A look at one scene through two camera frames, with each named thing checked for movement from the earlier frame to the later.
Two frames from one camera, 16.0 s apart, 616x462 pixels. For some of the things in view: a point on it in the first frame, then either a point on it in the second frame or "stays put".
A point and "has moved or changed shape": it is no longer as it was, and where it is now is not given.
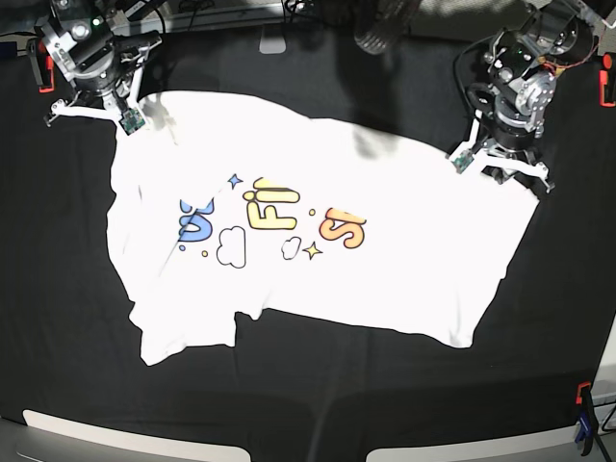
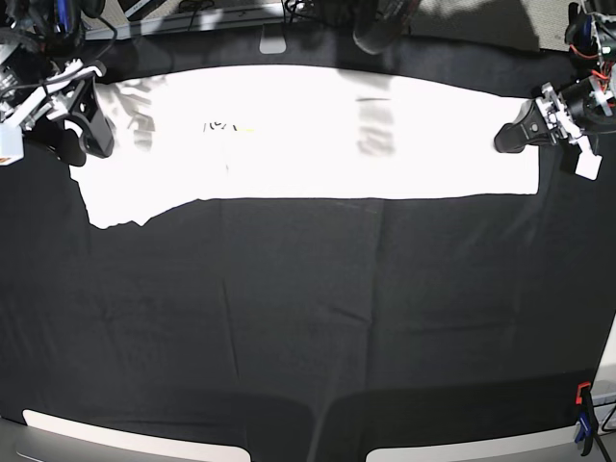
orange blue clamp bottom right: (587, 427) stays put
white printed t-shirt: (218, 206) has moved or changed shape
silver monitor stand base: (272, 39) stays put
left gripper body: (117, 98) → (96, 136)
